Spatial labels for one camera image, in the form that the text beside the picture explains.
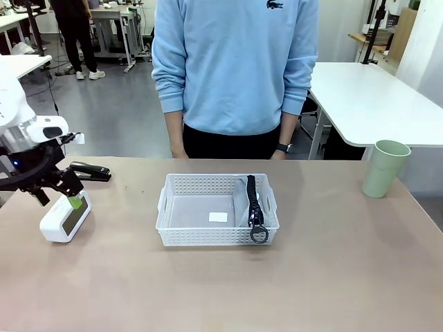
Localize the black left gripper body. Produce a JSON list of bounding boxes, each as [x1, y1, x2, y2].
[[0, 138, 67, 192]]

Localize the black stapler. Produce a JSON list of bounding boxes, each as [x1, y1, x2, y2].
[[69, 160, 113, 183]]

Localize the white digital alarm clock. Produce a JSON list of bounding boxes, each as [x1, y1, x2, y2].
[[39, 190, 93, 243]]

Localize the pale green plastic cup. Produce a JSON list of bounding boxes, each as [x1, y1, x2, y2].
[[361, 139, 412, 199]]

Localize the person's right forearm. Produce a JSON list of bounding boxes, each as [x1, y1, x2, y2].
[[164, 109, 186, 151]]

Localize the person's left forearm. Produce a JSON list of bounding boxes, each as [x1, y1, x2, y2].
[[276, 112, 300, 146]]

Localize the white perforated plastic basket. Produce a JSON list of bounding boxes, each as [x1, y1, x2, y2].
[[155, 173, 281, 248]]

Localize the small white side table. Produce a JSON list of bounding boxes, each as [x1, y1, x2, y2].
[[0, 54, 53, 82]]

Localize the black tripod pole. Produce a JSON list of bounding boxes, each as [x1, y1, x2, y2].
[[24, 0, 48, 58]]

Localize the background person in black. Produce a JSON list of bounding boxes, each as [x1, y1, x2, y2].
[[50, 0, 107, 81]]

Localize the black trousers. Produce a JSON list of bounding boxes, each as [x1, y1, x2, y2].
[[182, 122, 283, 160]]

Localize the white background desk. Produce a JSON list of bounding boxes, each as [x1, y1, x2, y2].
[[90, 3, 155, 73]]

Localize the light blue sweatshirt torso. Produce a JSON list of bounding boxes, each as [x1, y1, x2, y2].
[[151, 0, 320, 136]]

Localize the black chair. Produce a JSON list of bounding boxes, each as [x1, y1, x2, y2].
[[298, 89, 334, 140]]

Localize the large white side table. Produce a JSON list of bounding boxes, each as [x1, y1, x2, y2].
[[307, 62, 443, 160]]

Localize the black lamp stand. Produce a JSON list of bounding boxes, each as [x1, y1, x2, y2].
[[360, 0, 387, 66]]

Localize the wooden shelf unit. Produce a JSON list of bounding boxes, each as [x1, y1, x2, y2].
[[347, 6, 420, 60]]

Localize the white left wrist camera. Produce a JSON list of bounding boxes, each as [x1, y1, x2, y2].
[[26, 116, 85, 145]]

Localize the black floor cable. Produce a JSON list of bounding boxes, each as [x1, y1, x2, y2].
[[43, 64, 60, 116]]

